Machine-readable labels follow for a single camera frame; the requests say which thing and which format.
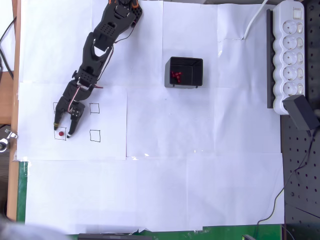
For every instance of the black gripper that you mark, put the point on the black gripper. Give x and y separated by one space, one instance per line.
67 108

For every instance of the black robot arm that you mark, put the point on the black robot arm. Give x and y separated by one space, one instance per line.
107 27

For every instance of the black square bin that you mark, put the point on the black square bin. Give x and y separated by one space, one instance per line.
192 72

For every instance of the white paper with drawn squares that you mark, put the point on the white paper with drawn squares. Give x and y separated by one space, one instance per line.
110 147

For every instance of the metal clamp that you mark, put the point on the metal clamp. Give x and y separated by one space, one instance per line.
7 138

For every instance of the green cutting mat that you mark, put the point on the green cutting mat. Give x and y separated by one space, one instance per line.
22 190

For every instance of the grey rounded object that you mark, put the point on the grey rounded object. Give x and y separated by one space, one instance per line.
25 231

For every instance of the black flat device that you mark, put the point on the black flat device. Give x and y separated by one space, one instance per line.
112 237

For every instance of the white power strip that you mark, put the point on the white power strip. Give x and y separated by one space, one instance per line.
288 57

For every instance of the black power adapter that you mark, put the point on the black power adapter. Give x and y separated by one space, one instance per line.
300 112

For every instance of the black pegboard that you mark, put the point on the black pegboard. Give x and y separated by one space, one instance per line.
302 175

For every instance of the black rail under power strip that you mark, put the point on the black rail under power strip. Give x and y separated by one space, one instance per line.
269 62

